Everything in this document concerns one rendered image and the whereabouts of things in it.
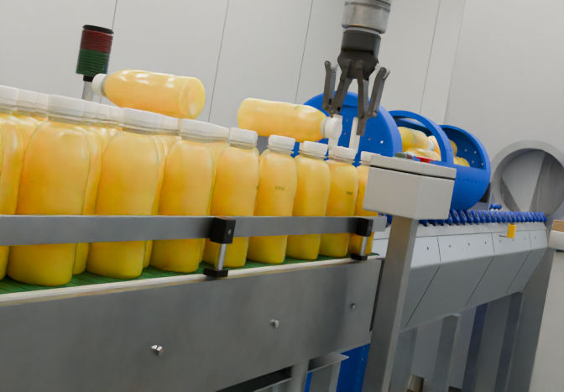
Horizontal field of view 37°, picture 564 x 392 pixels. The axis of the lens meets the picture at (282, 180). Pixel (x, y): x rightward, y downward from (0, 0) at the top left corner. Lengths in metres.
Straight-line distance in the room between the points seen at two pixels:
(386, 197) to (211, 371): 0.48
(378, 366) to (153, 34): 4.78
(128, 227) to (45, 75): 4.56
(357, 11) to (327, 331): 0.60
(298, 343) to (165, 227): 0.44
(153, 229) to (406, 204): 0.57
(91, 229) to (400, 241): 0.76
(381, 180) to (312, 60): 6.31
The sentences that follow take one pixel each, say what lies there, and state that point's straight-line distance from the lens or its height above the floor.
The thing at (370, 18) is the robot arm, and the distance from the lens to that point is 1.63.
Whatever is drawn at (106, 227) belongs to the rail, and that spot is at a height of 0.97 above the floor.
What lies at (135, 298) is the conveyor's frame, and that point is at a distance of 1.00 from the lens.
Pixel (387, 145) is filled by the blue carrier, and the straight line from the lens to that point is 1.87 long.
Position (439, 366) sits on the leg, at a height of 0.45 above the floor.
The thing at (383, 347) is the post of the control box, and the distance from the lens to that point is 1.59.
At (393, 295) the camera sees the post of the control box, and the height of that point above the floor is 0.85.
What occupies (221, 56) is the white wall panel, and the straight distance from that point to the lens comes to 6.72.
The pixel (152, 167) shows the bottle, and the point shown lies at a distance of 1.02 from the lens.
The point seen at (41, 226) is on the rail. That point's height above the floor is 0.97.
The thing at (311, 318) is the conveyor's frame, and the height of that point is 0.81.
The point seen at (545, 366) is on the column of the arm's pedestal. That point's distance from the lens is 2.04.
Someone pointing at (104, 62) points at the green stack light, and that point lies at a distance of 1.73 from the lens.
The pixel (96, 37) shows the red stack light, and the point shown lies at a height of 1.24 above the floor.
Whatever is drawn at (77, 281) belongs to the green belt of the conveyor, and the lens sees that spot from 0.98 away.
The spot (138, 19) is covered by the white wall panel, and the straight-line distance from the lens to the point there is 6.04.
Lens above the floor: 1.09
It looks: 3 degrees down
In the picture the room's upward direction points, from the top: 10 degrees clockwise
